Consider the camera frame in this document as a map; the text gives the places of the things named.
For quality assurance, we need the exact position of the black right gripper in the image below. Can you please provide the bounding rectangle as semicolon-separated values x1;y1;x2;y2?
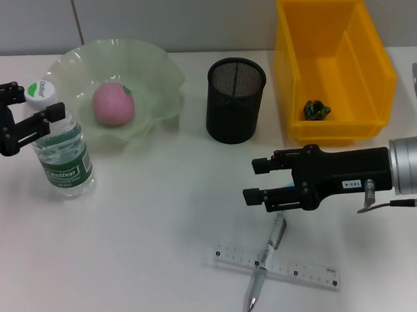
241;140;395;219

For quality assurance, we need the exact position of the clear green-label water bottle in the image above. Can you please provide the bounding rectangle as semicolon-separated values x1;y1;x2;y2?
19;80;101;200

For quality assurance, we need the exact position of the green plastic wrapper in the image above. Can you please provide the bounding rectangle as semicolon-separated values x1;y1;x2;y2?
302;100;333;122

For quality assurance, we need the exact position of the pink toy peach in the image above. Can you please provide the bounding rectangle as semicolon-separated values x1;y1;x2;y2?
90;81;137;128

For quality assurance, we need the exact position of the black mesh pen holder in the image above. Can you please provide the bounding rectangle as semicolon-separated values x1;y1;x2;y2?
204;55;269;147

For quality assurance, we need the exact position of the transparent plastic ruler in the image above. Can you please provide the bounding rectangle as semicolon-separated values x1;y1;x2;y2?
210;245;343;293

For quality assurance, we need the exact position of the silver ballpoint pen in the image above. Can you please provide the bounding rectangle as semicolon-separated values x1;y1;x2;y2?
245;211;288;312

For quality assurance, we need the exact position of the green wavy glass fruit plate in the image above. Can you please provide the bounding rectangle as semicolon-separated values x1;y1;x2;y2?
37;34;189;159

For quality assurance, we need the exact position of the yellow plastic bin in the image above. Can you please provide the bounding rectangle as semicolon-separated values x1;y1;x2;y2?
268;0;402;151

